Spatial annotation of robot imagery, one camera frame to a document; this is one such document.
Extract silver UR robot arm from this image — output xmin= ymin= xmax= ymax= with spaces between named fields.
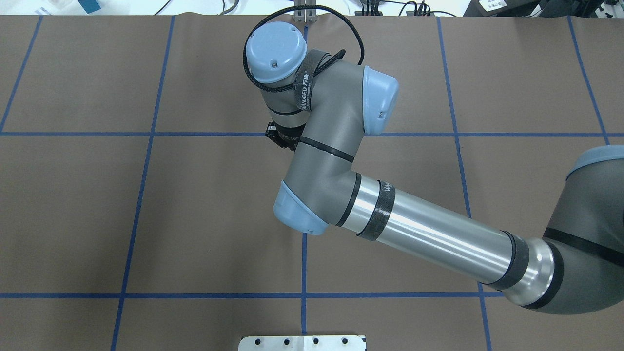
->
xmin=243 ymin=20 xmax=624 ymax=314

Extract black box with label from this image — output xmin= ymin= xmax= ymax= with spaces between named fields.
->
xmin=462 ymin=0 xmax=548 ymax=18

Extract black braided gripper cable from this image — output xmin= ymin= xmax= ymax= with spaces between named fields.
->
xmin=243 ymin=5 xmax=366 ymax=93

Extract aluminium frame post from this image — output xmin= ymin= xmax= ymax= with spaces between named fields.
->
xmin=293 ymin=0 xmax=318 ymax=25

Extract white camera stand base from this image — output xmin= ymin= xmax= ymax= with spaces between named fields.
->
xmin=238 ymin=335 xmax=368 ymax=351

